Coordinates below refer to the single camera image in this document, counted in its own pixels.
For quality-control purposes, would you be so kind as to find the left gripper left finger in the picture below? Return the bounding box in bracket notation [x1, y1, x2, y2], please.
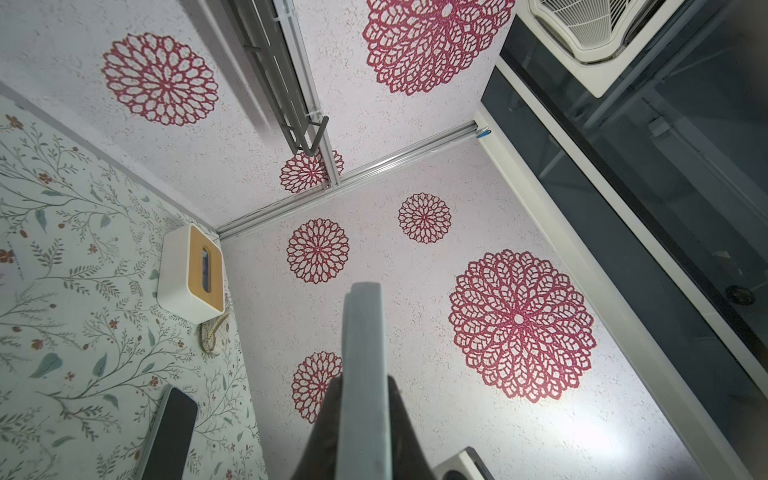
[291, 376, 343, 480]

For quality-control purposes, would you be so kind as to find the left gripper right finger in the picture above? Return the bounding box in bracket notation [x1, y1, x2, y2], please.
[387, 376, 435, 480]

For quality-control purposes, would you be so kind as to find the black phone near right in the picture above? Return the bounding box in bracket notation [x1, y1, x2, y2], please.
[135, 385, 199, 480]

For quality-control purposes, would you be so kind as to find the white wooden-top tissue box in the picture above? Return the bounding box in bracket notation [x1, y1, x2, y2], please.
[157, 224, 226, 325]

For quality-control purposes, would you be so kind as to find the white ceiling air vent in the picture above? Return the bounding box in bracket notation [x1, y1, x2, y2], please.
[516, 0, 683, 98]

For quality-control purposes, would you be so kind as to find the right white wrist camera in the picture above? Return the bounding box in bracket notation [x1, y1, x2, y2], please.
[432, 446, 494, 480]

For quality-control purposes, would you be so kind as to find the grey wall shelf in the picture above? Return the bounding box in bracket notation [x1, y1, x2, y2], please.
[226, 1, 329, 156]

